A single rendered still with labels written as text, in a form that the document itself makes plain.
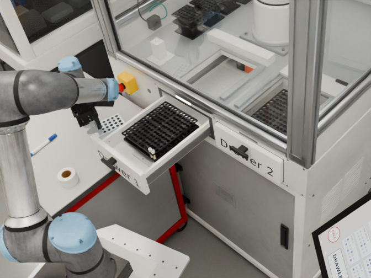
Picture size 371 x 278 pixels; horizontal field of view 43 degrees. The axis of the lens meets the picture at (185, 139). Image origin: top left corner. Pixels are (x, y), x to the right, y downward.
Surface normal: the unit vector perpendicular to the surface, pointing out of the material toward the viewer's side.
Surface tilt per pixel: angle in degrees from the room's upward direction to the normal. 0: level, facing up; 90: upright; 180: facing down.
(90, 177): 0
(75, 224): 9
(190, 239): 0
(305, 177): 90
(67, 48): 90
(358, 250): 50
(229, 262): 0
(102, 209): 90
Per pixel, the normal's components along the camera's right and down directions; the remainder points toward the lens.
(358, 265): -0.85, -0.36
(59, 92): 0.78, 0.07
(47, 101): 0.60, 0.45
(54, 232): 0.00, -0.73
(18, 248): -0.14, 0.30
